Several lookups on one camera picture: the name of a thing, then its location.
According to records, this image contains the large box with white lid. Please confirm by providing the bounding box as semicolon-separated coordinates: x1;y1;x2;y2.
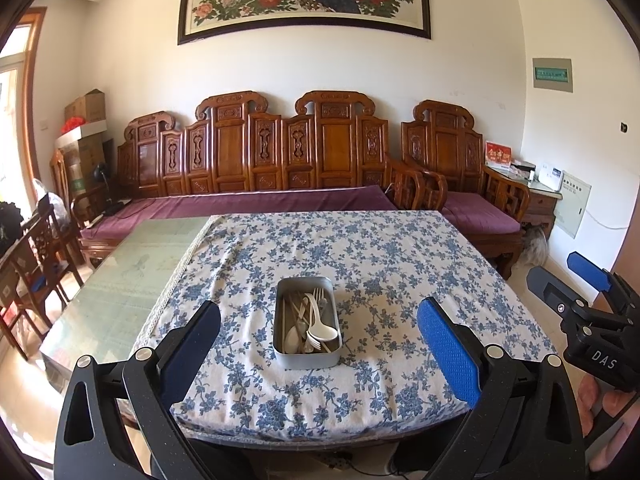
54;120;108;196

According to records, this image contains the purple armchair cushion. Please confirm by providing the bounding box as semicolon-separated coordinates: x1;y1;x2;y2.
442;192;521;233

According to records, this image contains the white device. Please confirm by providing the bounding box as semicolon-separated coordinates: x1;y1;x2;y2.
535;162;563;192

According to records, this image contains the black bag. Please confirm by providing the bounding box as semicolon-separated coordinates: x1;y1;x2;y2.
0;201;23;256

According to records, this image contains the black desk lamp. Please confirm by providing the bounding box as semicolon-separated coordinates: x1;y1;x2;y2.
92;162;118;211

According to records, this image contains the blue floral tablecloth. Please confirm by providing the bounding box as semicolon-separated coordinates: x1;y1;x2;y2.
131;210;557;443

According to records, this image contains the brown cardboard box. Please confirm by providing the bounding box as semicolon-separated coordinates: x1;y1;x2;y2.
64;89;106;123

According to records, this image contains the carved wooden armchair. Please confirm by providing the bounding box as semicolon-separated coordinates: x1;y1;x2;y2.
400;100;532;281

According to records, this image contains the metal tin box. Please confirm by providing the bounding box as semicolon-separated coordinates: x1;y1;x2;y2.
273;276;343;371

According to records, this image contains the green labelled wall panel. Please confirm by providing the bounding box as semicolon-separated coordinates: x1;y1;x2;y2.
532;57;573;93

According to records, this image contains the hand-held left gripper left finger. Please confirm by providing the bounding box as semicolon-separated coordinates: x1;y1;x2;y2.
54;301;222;480

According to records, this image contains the grey fluffy mop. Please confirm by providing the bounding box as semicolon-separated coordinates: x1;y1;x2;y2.
517;225;550;268

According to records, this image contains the grey metal wall panel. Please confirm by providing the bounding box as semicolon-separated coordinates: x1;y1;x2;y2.
556;170;592;240

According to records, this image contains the wooden side table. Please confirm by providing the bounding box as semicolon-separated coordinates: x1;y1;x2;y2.
522;177;563;241

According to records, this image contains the carved wooden sofa bench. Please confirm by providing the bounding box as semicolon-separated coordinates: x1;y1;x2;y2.
70;91;426;271

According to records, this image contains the wooden door frame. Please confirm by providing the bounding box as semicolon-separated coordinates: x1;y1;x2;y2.
0;6;48;201

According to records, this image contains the white plastic bag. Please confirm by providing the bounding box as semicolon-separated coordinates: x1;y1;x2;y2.
31;177;71;221

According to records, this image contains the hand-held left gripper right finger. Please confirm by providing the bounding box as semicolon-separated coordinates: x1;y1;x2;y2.
418;297;587;480

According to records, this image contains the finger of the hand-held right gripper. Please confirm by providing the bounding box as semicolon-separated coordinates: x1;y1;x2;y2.
567;252;640;314
527;266;599;329

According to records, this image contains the white cable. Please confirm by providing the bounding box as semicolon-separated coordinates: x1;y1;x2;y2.
587;207;628;228

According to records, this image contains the purple bench cushion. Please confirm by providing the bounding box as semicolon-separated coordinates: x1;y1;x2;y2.
80;185;398;246

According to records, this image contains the person's right hand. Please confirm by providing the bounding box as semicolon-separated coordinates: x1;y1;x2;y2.
579;376;640;442

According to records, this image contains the metal spoon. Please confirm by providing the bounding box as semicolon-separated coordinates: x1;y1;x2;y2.
292;310;308;356

